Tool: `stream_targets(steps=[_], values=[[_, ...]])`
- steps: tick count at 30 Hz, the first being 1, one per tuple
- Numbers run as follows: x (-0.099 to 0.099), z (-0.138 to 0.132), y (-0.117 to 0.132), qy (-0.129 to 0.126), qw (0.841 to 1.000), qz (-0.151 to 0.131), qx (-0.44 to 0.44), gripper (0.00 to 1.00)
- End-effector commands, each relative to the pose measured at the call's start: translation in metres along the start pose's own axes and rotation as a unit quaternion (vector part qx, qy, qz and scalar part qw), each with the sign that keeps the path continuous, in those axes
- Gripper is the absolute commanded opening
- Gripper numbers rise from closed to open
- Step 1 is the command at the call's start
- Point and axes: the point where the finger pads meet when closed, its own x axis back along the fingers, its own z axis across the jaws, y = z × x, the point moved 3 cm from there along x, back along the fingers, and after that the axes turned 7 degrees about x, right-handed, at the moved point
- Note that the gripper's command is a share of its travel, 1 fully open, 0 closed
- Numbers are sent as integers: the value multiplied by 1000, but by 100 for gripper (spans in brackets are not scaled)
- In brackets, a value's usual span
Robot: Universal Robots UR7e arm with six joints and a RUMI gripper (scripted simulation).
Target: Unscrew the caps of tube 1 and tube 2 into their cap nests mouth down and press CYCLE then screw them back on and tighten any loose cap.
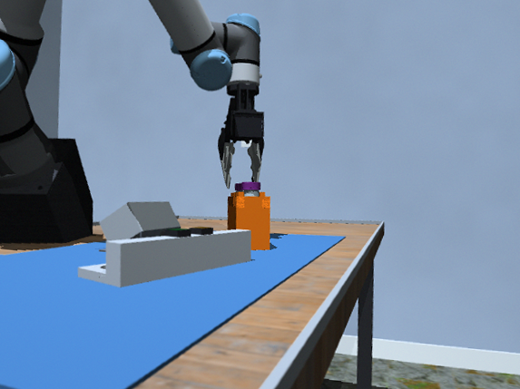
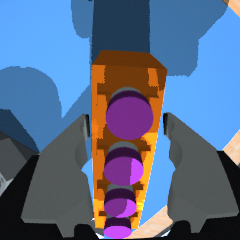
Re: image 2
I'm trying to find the blue flat mat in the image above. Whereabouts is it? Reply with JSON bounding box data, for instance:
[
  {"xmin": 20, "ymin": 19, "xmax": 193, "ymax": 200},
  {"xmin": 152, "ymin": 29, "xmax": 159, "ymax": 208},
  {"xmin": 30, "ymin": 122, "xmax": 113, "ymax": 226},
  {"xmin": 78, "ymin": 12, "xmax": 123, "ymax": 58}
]
[{"xmin": 0, "ymin": 0, "xmax": 240, "ymax": 228}]

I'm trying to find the grey control box with blue and green buttons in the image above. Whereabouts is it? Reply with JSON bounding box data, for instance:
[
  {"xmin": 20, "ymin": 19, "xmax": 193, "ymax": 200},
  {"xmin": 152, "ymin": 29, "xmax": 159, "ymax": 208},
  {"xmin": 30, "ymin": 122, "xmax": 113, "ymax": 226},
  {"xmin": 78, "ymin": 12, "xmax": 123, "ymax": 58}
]
[{"xmin": 0, "ymin": 131, "xmax": 38, "ymax": 196}]

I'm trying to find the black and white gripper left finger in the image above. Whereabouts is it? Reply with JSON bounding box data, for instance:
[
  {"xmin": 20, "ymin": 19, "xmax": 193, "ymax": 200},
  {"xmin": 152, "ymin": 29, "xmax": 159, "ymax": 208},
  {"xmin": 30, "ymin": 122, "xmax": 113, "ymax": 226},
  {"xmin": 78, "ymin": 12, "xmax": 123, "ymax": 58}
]
[{"xmin": 0, "ymin": 114, "xmax": 94, "ymax": 240}]

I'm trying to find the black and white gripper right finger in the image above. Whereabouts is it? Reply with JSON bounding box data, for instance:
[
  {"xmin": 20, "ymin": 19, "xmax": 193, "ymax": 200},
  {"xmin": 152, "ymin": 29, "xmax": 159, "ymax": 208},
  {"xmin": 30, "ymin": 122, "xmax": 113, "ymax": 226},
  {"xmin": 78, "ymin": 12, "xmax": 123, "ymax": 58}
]
[{"xmin": 163, "ymin": 112, "xmax": 240, "ymax": 240}]

